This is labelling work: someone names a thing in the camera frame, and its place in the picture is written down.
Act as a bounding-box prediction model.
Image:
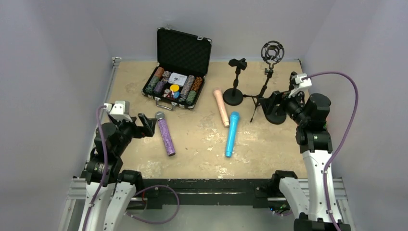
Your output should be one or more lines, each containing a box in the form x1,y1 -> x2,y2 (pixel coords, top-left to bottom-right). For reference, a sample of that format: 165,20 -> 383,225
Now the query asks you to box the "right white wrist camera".
288,72 -> 312,98

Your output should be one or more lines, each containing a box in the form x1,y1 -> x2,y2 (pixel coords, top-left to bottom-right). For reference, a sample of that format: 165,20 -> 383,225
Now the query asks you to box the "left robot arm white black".
78,114 -> 157,231

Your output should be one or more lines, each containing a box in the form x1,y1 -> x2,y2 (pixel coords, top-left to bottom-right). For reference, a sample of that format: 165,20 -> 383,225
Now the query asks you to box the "pink microphone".
213,88 -> 230,128

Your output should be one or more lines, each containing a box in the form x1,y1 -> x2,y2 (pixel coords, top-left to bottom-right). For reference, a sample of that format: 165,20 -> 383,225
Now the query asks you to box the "blue microphone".
225,111 -> 240,158

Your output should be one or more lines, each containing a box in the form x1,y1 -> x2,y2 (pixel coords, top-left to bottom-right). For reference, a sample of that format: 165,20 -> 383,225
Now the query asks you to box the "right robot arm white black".
259,91 -> 352,231

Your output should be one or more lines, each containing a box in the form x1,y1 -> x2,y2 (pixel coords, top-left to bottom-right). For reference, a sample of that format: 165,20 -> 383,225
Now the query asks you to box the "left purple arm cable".
81,105 -> 111,231

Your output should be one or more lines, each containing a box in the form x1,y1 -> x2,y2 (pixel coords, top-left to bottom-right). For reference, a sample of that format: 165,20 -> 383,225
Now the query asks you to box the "yellow dealer chip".
169,84 -> 180,92

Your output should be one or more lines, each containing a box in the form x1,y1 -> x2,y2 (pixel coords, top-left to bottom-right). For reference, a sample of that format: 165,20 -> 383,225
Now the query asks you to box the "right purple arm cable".
304,71 -> 359,231

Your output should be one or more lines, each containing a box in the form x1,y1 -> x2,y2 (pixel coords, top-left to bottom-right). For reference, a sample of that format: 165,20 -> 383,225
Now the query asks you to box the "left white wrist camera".
109,101 -> 132,122

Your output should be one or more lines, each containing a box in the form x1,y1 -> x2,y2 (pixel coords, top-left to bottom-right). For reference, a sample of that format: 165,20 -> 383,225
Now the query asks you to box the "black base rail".
128,179 -> 290,211

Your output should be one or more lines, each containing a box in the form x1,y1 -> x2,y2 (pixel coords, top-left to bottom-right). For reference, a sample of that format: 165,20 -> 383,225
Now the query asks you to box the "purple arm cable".
304,71 -> 359,231
81,105 -> 111,231

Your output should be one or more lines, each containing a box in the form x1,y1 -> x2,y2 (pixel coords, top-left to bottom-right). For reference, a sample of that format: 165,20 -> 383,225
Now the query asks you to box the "black tripod shock-mount stand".
243,40 -> 285,123

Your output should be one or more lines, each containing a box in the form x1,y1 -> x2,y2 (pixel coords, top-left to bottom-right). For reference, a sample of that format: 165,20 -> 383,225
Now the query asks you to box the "white card deck box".
168,72 -> 188,87

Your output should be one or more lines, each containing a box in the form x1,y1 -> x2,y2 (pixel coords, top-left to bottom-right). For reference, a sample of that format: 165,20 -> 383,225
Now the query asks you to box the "black round-base clip stand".
223,58 -> 247,106

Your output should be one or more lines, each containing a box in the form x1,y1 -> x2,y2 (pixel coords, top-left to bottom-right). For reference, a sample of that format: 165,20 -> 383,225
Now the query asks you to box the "purple glitter microphone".
155,111 -> 176,156

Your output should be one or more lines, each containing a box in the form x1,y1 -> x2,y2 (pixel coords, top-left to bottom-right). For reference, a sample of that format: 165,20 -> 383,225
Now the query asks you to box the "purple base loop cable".
123,185 -> 181,225

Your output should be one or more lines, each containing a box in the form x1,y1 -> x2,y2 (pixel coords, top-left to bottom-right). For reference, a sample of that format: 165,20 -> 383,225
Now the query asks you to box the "black poker chip case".
141,27 -> 212,111

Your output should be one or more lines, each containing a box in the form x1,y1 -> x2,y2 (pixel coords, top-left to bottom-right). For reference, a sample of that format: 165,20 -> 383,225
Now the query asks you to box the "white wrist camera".
288,72 -> 312,98
109,101 -> 132,122

